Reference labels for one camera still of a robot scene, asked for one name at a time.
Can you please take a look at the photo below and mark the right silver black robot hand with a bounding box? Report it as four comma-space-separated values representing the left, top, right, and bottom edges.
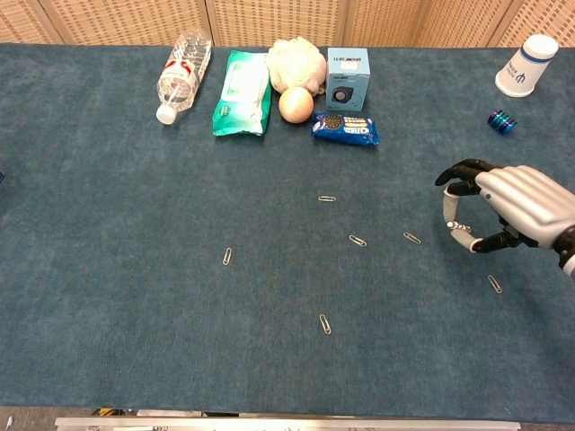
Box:
434, 158, 575, 254

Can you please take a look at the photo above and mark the blue purple metallic spool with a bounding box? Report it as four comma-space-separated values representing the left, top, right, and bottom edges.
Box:
486, 109, 518, 134

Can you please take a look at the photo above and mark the white paper cup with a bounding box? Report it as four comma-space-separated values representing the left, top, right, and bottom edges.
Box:
494, 33, 561, 99

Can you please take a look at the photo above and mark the blue Oreo cookie pack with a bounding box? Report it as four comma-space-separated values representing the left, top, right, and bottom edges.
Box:
310, 111, 382, 147

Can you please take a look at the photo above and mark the light blue speaker box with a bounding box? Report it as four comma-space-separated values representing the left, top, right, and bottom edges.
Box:
325, 47, 372, 113

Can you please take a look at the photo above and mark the round beige ball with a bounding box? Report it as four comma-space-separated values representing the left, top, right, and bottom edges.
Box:
278, 86, 315, 124

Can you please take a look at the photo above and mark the white mesh bath sponge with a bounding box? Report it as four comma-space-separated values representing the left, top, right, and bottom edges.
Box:
266, 38, 329, 95

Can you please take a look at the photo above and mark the wicker folding screen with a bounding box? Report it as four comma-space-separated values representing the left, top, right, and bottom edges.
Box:
0, 0, 575, 48

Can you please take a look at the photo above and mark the green wet wipes pack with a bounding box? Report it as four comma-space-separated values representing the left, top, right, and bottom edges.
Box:
211, 48, 274, 137

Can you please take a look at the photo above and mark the clear plastic water bottle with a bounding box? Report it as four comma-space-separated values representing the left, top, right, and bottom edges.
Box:
155, 27, 213, 126

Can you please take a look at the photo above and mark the aluminium profile rail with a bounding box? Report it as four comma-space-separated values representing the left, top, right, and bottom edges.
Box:
54, 416, 523, 431

